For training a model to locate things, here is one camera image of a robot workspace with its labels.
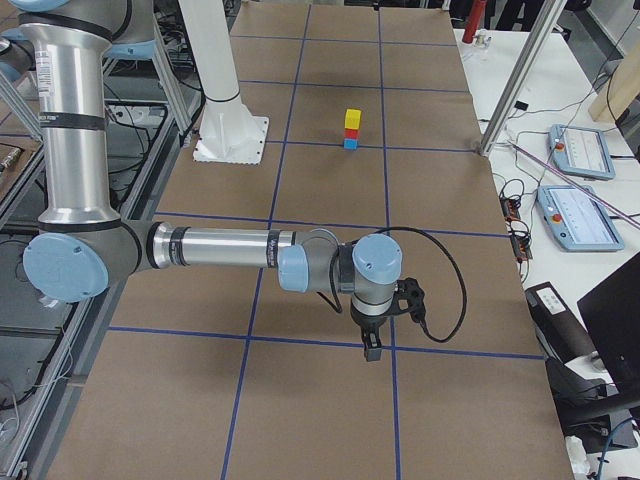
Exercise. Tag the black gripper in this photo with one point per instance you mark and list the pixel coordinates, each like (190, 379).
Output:
(367, 323)

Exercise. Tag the blue cube block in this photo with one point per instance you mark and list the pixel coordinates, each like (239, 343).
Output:
(350, 144)

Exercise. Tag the red cube block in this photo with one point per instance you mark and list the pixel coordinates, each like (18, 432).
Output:
(351, 134)

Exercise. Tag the yellow cube block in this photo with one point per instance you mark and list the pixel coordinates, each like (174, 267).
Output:
(352, 119)

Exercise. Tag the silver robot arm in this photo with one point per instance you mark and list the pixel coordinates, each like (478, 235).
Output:
(84, 245)

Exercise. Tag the orange circuit board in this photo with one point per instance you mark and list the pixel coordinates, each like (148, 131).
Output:
(510, 209)
(521, 246)

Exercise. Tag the black box with label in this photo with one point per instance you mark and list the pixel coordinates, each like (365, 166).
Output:
(563, 333)

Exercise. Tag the near blue teach pendant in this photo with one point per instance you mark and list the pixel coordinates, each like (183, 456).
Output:
(577, 222)

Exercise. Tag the blue teach pendant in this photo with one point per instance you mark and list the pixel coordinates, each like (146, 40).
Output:
(577, 222)
(580, 151)

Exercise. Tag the black monitor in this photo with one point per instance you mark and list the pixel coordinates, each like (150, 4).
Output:
(610, 312)

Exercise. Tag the far blue teach pendant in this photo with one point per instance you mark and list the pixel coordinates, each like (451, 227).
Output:
(580, 151)

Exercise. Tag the red cylinder bottle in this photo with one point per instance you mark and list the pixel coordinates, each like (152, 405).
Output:
(473, 20)

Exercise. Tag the wooden beam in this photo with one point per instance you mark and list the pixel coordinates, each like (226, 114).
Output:
(620, 21)

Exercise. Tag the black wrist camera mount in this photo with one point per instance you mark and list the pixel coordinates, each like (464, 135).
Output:
(408, 298)

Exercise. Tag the white pedestal column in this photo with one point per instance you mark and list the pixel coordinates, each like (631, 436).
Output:
(228, 132)

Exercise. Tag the aluminium frame post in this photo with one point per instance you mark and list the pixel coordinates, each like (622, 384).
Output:
(535, 41)

